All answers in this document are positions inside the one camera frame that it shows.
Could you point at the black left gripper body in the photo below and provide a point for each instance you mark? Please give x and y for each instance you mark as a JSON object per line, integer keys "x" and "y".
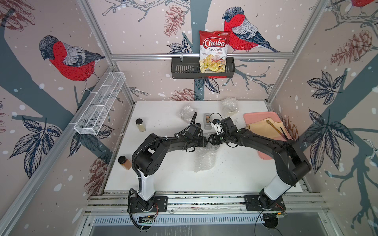
{"x": 199, "y": 142}

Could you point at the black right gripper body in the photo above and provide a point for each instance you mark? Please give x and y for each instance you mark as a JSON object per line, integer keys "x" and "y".
{"x": 222, "y": 138}

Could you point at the bubble wrap sheet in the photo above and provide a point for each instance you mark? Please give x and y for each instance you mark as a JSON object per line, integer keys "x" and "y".
{"x": 229, "y": 107}
{"x": 205, "y": 158}
{"x": 186, "y": 113}

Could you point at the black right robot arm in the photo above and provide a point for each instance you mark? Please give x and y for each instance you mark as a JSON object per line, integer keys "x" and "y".
{"x": 290, "y": 162}

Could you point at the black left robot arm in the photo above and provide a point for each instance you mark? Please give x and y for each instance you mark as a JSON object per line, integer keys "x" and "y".
{"x": 147, "y": 159}

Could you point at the pink plastic tray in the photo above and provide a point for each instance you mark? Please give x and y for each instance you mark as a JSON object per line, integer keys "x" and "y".
{"x": 251, "y": 118}

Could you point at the gold spoon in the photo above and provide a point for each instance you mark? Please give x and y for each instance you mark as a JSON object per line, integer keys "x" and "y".
{"x": 272, "y": 125}

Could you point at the glass jar black lid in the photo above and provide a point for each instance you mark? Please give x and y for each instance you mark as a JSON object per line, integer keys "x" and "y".
{"x": 140, "y": 125}

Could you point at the orange bottle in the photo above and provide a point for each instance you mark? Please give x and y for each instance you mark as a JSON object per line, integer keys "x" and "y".
{"x": 124, "y": 162}

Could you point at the red cassava chips bag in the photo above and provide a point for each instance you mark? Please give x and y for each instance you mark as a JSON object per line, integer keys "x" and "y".
{"x": 213, "y": 51}

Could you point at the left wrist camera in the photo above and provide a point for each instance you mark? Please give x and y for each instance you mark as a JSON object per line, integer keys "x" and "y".
{"x": 194, "y": 131}

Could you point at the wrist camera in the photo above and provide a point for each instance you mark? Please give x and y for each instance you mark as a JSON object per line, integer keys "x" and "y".
{"x": 225, "y": 126}
{"x": 194, "y": 131}

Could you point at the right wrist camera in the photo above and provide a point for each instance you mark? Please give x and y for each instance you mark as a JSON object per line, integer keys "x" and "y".
{"x": 225, "y": 126}

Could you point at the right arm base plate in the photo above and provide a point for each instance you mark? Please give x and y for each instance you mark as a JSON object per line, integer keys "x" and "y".
{"x": 260, "y": 203}

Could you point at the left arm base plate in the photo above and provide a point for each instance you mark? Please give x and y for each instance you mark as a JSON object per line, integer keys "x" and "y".
{"x": 153, "y": 205}

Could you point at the white mesh wall shelf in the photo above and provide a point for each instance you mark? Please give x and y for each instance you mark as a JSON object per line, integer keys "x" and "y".
{"x": 95, "y": 114}

